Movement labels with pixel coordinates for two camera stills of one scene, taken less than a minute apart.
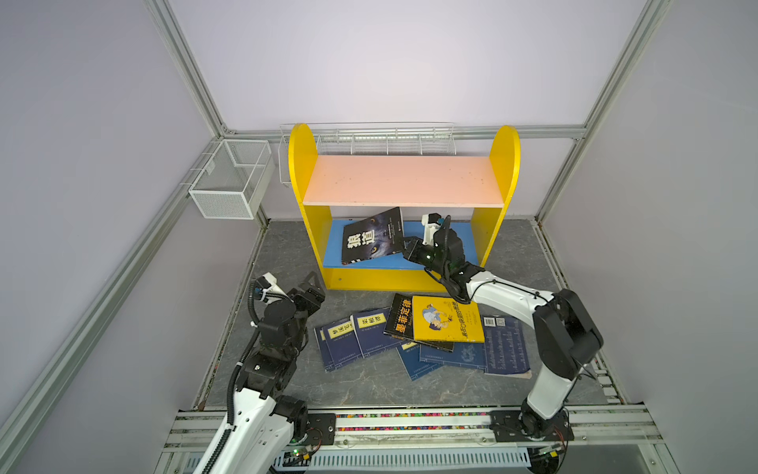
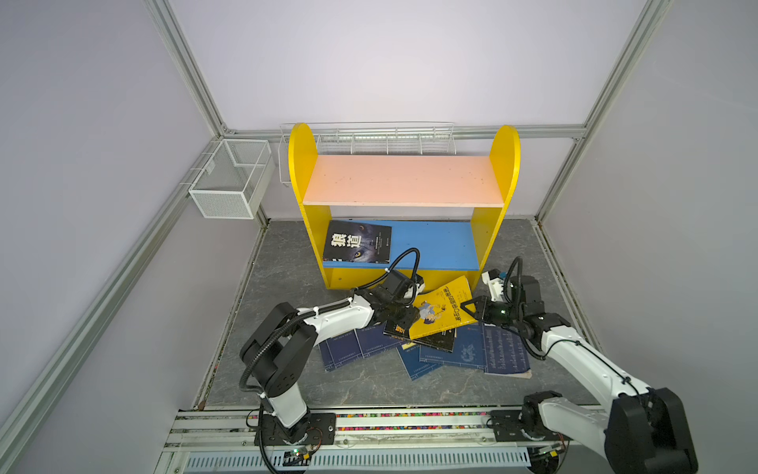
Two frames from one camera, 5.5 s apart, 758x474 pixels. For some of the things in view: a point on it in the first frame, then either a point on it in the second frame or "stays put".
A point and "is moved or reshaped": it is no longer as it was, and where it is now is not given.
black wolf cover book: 375,236 is moved or reshaped
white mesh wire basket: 231,183 stays put
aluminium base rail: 606,439 stays put
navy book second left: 341,342 stays put
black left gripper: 317,294 → 411,317
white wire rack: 370,138 stays put
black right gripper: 412,253 → 481,311
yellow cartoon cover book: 446,319 is moved or reshaped
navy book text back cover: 505,345 stays put
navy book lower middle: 410,354 stays put
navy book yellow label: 369,329 stays put
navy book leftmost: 323,349 stays put
